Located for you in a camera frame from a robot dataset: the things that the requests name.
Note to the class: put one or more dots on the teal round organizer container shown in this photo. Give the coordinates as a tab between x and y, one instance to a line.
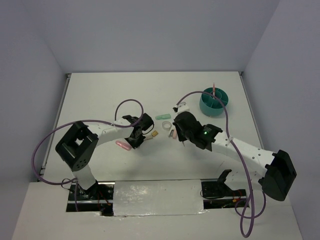
209	105

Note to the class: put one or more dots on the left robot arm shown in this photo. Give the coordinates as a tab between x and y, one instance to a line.
79	143

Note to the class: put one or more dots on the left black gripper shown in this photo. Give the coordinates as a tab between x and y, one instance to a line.
136	144

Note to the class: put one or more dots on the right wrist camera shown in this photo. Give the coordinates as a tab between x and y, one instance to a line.
181	107

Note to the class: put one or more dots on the silver foil tape sheet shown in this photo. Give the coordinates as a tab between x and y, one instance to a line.
157	198

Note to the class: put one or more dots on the pink correction tape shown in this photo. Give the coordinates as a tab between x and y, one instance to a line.
123	145

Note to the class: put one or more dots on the clear tape roll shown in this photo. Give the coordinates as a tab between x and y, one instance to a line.
166	125

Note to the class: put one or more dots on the grey eraser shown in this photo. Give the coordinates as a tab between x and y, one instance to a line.
148	136

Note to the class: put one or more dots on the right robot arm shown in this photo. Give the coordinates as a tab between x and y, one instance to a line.
276	170

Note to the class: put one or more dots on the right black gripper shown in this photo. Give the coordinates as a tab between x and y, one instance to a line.
180	136

